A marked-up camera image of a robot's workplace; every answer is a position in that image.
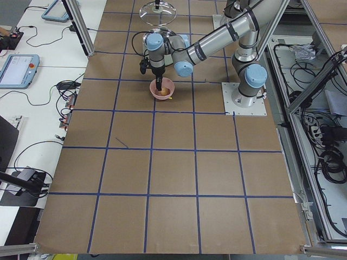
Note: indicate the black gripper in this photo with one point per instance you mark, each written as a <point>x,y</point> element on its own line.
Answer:
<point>157,71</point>

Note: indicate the brown egg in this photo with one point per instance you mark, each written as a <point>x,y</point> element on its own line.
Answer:
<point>164,91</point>

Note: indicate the glass pot lid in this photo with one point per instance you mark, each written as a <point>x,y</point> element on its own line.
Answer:
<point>164,15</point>

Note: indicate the pale green steel pot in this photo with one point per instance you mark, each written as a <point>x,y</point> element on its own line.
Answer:
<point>162,32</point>

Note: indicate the pink bowl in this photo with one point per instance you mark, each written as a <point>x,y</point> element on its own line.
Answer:
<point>165,83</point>

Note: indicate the blue teach pendant far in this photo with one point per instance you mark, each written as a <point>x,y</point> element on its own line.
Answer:
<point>55,12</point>

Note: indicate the blue teach pendant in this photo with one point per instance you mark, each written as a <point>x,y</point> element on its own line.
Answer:
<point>55,12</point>
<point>19,70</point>

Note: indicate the blue teach pendant near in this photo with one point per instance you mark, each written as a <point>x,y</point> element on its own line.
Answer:
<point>19,70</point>

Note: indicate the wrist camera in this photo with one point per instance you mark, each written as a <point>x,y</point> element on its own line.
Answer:
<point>144,63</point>

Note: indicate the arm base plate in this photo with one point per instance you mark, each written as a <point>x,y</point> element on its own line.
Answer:
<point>237,104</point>

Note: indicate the aluminium frame post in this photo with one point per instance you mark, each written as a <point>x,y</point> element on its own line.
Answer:
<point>75,16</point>

